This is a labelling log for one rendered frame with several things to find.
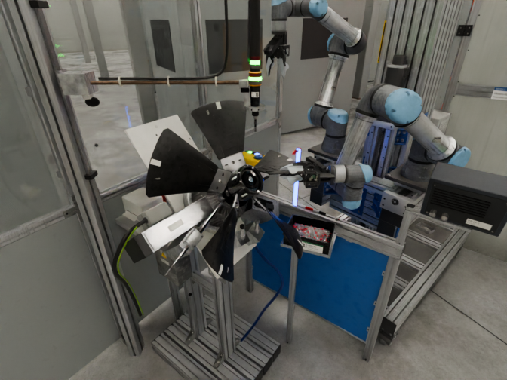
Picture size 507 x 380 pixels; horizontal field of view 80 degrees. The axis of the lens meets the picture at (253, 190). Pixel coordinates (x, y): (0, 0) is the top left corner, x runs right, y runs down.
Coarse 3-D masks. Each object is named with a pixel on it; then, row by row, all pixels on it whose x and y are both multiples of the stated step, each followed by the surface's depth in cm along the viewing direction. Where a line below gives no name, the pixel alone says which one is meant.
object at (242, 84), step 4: (240, 80) 104; (240, 84) 104; (244, 84) 104; (244, 88) 104; (248, 88) 104; (244, 92) 104; (248, 92) 104; (244, 96) 105; (248, 96) 105; (244, 100) 106; (248, 100) 106; (244, 104) 107; (248, 104) 107; (260, 104) 110; (248, 108) 106; (252, 108) 106; (256, 108) 106; (260, 108) 106; (264, 108) 108
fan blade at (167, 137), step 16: (160, 144) 95; (176, 144) 98; (160, 160) 96; (176, 160) 98; (192, 160) 101; (208, 160) 104; (176, 176) 100; (192, 176) 103; (208, 176) 106; (160, 192) 99; (176, 192) 103
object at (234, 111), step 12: (204, 108) 120; (216, 108) 121; (228, 108) 121; (240, 108) 122; (204, 120) 120; (216, 120) 120; (228, 120) 120; (240, 120) 120; (204, 132) 119; (216, 132) 119; (228, 132) 118; (240, 132) 119; (216, 144) 118; (228, 144) 118; (240, 144) 118
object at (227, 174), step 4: (220, 172) 108; (224, 172) 109; (228, 172) 110; (216, 176) 108; (220, 176) 109; (224, 176) 110; (228, 176) 111; (216, 180) 109; (224, 180) 111; (228, 180) 112; (212, 184) 109; (216, 184) 110; (220, 184) 111; (224, 184) 112; (212, 188) 110; (220, 188) 112; (224, 188) 113; (220, 192) 113
